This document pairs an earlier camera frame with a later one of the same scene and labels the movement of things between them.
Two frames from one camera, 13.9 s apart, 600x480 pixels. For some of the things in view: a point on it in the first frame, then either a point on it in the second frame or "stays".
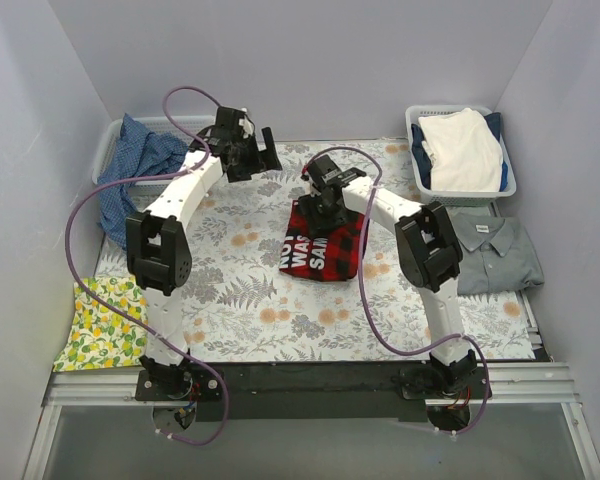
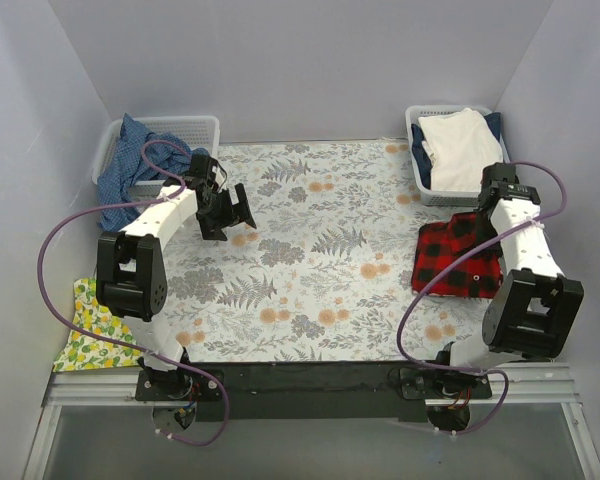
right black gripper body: x=323 y=215 → x=487 y=185
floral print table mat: x=238 y=306 stays
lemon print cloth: x=100 y=337 stays
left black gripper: x=259 y=157 → x=225 y=215
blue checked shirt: x=139 y=154 stays
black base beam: x=312 y=391 stays
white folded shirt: x=465 y=155 stays
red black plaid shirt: x=332 y=254 → x=441 y=245
